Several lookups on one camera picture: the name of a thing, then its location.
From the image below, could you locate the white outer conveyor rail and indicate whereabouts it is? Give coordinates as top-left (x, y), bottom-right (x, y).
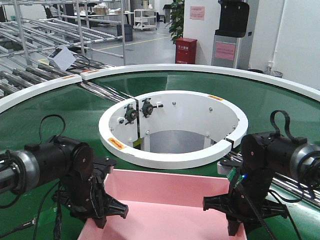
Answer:
top-left (0, 64), bottom-right (320, 115)

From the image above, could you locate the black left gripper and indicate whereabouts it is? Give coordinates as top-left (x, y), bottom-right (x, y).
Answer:
top-left (59, 157), bottom-right (129, 229)

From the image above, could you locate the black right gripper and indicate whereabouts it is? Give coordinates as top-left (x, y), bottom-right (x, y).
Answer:
top-left (202, 163), bottom-right (273, 236)

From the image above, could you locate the white wheeled cart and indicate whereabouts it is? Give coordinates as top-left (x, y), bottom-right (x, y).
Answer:
top-left (133, 9), bottom-right (157, 31)

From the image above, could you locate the grey cabinet with pink notice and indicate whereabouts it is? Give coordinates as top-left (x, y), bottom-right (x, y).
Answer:
top-left (211, 35), bottom-right (241, 68)

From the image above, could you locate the white control box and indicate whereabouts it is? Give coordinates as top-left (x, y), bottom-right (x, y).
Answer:
top-left (47, 46), bottom-right (76, 71)

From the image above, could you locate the green circuit board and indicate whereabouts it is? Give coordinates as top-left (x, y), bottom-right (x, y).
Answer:
top-left (226, 167), bottom-right (246, 189)

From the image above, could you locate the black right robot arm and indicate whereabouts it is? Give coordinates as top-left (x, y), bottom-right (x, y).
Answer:
top-left (203, 132), bottom-right (320, 236)

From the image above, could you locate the white inner conveyor ring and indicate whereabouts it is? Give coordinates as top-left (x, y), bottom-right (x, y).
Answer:
top-left (98, 90), bottom-right (249, 170)

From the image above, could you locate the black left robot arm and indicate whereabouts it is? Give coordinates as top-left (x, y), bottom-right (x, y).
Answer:
top-left (0, 135), bottom-right (129, 229)

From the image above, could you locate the green potted plant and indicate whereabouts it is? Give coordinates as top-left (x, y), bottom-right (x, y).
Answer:
top-left (169, 0), bottom-right (185, 44)

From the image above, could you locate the red fire extinguisher box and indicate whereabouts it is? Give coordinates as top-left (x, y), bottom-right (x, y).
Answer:
top-left (175, 37), bottom-right (197, 64)

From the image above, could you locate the pink plastic bin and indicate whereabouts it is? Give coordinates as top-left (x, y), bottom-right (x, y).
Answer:
top-left (77, 168), bottom-right (248, 240)

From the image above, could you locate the metal roller rack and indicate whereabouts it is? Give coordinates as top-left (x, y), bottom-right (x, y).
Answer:
top-left (0, 0), bottom-right (126, 98)

